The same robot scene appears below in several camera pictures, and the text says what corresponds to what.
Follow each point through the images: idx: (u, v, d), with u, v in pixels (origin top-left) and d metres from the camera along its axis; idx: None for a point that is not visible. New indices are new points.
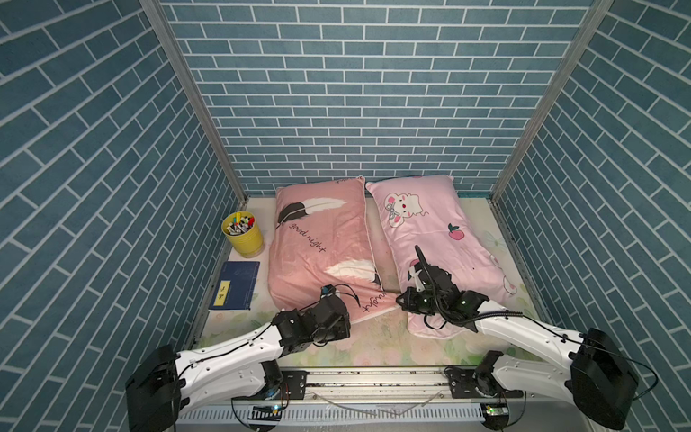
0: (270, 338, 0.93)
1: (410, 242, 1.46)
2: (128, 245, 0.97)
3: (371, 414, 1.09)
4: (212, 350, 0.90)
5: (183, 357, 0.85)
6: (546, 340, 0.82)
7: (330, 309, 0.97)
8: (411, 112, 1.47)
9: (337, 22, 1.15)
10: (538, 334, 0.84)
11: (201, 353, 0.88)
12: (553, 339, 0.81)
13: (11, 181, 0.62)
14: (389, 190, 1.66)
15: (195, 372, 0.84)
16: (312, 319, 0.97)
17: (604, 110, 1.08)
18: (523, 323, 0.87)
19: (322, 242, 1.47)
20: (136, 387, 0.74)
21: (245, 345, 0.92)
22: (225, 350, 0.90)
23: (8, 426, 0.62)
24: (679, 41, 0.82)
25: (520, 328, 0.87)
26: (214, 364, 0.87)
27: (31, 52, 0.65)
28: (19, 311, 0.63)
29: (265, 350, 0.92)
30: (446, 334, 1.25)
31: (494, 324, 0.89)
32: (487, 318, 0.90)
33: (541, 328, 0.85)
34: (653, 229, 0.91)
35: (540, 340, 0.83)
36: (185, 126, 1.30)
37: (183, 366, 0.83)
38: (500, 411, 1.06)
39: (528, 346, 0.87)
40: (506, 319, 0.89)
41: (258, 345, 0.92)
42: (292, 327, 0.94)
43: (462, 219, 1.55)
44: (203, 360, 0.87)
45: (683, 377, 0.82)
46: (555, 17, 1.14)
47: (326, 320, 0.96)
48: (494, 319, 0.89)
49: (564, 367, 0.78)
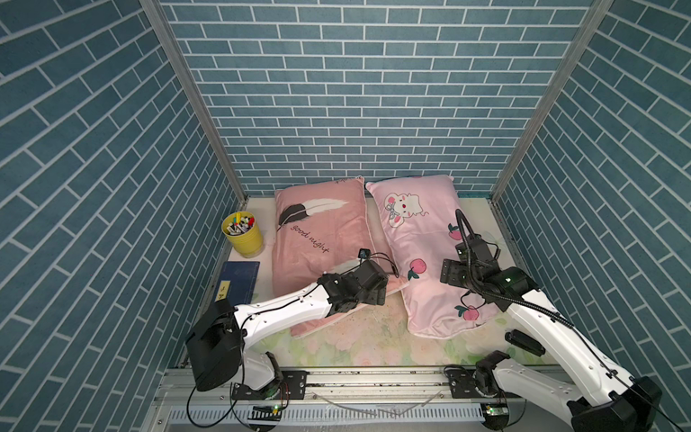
0: (318, 299, 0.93)
1: (411, 242, 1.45)
2: (128, 245, 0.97)
3: (371, 414, 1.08)
4: (265, 305, 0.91)
5: (240, 311, 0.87)
6: (589, 366, 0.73)
7: (373, 272, 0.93)
8: (411, 112, 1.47)
9: (337, 22, 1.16)
10: (582, 356, 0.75)
11: (256, 307, 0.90)
12: (598, 369, 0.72)
13: (11, 181, 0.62)
14: (390, 190, 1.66)
15: (254, 323, 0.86)
16: (354, 279, 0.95)
17: (604, 110, 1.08)
18: (566, 332, 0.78)
19: (325, 242, 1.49)
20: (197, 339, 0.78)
21: (295, 301, 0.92)
22: (281, 304, 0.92)
23: (8, 426, 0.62)
24: (679, 41, 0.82)
25: (565, 342, 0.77)
26: (271, 318, 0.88)
27: (31, 52, 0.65)
28: (19, 311, 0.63)
29: (316, 308, 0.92)
30: (446, 333, 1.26)
31: (533, 320, 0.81)
32: (530, 310, 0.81)
33: (586, 350, 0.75)
34: (653, 229, 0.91)
35: (582, 363, 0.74)
36: (185, 126, 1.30)
37: (243, 319, 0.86)
38: (500, 411, 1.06)
39: (558, 355, 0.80)
40: (553, 322, 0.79)
41: (309, 301, 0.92)
42: (337, 287, 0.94)
43: None
44: (259, 313, 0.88)
45: (682, 377, 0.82)
46: (555, 17, 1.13)
47: (369, 283, 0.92)
48: (539, 315, 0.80)
49: (593, 397, 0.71)
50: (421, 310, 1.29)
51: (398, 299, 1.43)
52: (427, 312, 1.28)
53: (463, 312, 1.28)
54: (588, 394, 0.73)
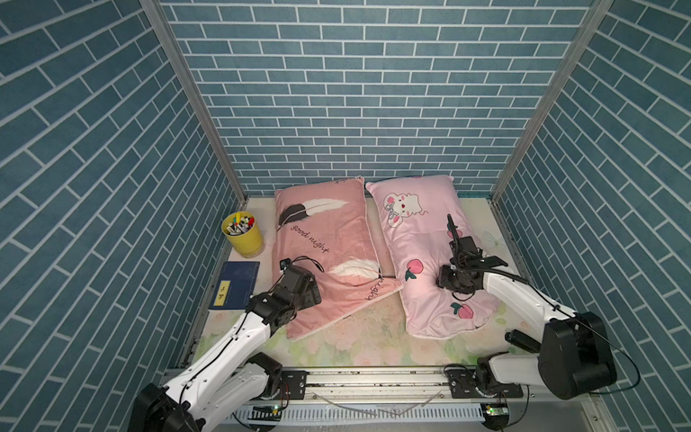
0: (252, 324, 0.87)
1: (409, 241, 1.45)
2: (128, 245, 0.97)
3: (371, 414, 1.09)
4: (199, 364, 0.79)
5: (174, 383, 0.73)
6: (537, 304, 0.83)
7: (297, 274, 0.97)
8: (411, 112, 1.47)
9: (337, 22, 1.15)
10: (533, 299, 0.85)
11: (190, 372, 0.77)
12: (545, 306, 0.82)
13: (10, 181, 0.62)
14: (389, 189, 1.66)
15: (193, 388, 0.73)
16: (284, 290, 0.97)
17: (604, 110, 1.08)
18: (523, 286, 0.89)
19: (325, 242, 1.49)
20: None
21: (229, 342, 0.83)
22: (215, 355, 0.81)
23: (8, 426, 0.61)
24: (679, 41, 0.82)
25: (519, 291, 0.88)
26: (210, 373, 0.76)
27: (32, 52, 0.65)
28: (19, 311, 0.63)
29: (254, 337, 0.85)
30: (443, 333, 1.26)
31: (498, 281, 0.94)
32: (495, 274, 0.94)
33: (536, 296, 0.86)
34: (653, 229, 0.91)
35: (532, 303, 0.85)
36: (185, 126, 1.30)
37: (178, 391, 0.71)
38: (500, 411, 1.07)
39: (517, 308, 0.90)
40: (512, 282, 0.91)
41: (244, 334, 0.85)
42: (268, 305, 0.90)
43: (462, 219, 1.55)
44: (197, 375, 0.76)
45: (682, 377, 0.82)
46: (555, 17, 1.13)
47: (297, 286, 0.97)
48: (499, 276, 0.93)
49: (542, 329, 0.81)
50: (417, 310, 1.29)
51: (398, 299, 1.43)
52: (426, 311, 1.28)
53: (458, 310, 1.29)
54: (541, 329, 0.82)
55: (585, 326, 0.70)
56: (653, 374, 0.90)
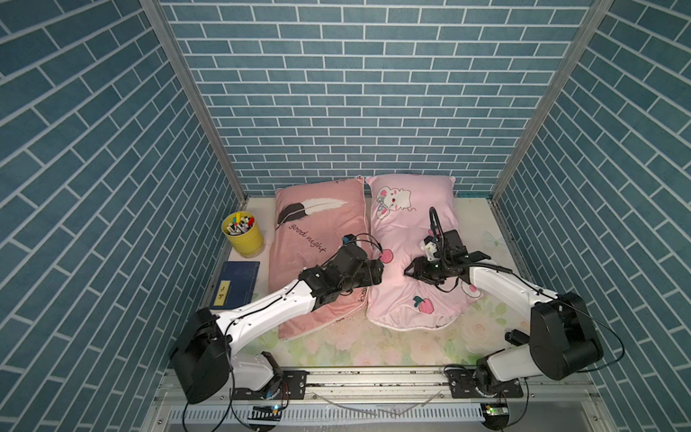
0: (301, 292, 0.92)
1: (390, 236, 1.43)
2: (128, 245, 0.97)
3: (371, 414, 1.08)
4: (248, 308, 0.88)
5: (222, 318, 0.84)
6: (522, 291, 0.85)
7: (350, 256, 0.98)
8: (411, 112, 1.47)
9: (337, 22, 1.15)
10: (516, 285, 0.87)
11: (238, 311, 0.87)
12: (529, 292, 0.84)
13: (10, 181, 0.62)
14: (384, 184, 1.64)
15: (237, 328, 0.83)
16: (335, 269, 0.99)
17: (604, 110, 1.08)
18: (507, 274, 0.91)
19: (322, 241, 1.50)
20: (182, 354, 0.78)
21: (279, 300, 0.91)
22: (263, 305, 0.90)
23: (8, 426, 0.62)
24: (679, 41, 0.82)
25: (504, 279, 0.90)
26: (255, 320, 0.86)
27: (31, 51, 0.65)
28: (19, 310, 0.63)
29: (300, 303, 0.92)
30: (401, 324, 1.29)
31: (482, 273, 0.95)
32: (479, 266, 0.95)
33: (521, 283, 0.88)
34: (654, 229, 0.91)
35: (516, 290, 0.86)
36: (185, 126, 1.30)
37: (226, 325, 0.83)
38: (500, 410, 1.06)
39: (503, 296, 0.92)
40: (497, 272, 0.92)
41: (291, 299, 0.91)
42: (318, 280, 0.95)
43: (452, 220, 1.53)
44: (243, 317, 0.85)
45: (682, 376, 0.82)
46: (555, 17, 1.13)
47: (349, 268, 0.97)
48: (484, 269, 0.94)
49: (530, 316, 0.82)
50: (381, 297, 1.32)
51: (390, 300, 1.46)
52: (387, 300, 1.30)
53: (418, 303, 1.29)
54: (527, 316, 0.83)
55: (568, 306, 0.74)
56: (653, 373, 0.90)
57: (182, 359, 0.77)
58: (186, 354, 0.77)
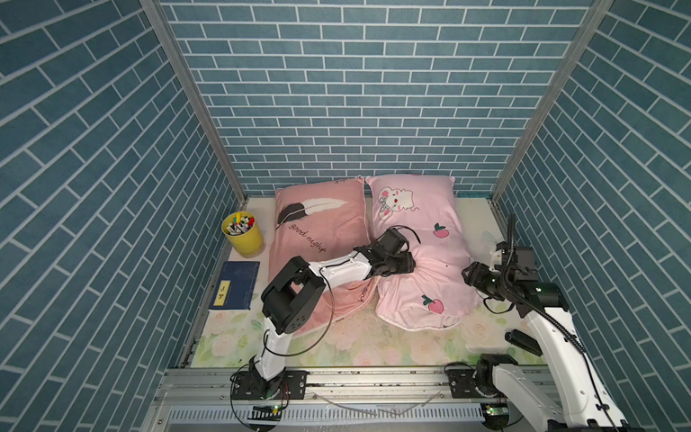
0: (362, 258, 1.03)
1: None
2: (128, 245, 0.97)
3: (371, 414, 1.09)
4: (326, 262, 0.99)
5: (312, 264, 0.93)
6: (582, 390, 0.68)
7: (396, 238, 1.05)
8: (411, 112, 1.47)
9: (337, 22, 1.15)
10: (578, 379, 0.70)
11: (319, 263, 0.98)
12: (590, 396, 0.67)
13: (11, 181, 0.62)
14: (385, 184, 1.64)
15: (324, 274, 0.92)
16: (381, 247, 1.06)
17: (604, 110, 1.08)
18: (574, 355, 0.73)
19: (322, 241, 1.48)
20: (275, 292, 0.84)
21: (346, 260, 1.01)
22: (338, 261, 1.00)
23: (8, 426, 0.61)
24: (679, 41, 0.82)
25: (567, 361, 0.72)
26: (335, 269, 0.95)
27: (32, 51, 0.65)
28: (19, 311, 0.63)
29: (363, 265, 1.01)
30: (407, 322, 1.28)
31: (547, 334, 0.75)
32: (547, 322, 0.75)
33: (587, 377, 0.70)
34: (654, 229, 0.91)
35: (576, 384, 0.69)
36: (185, 126, 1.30)
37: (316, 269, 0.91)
38: (500, 410, 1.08)
39: (552, 371, 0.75)
40: (563, 341, 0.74)
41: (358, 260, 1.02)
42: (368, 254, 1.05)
43: (453, 219, 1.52)
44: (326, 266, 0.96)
45: (682, 376, 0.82)
46: (555, 17, 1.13)
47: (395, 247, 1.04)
48: (553, 329, 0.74)
49: (569, 418, 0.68)
50: (390, 294, 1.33)
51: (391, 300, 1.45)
52: (395, 297, 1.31)
53: (429, 303, 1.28)
54: (567, 414, 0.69)
55: None
56: (653, 373, 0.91)
57: (273, 297, 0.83)
58: (278, 294, 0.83)
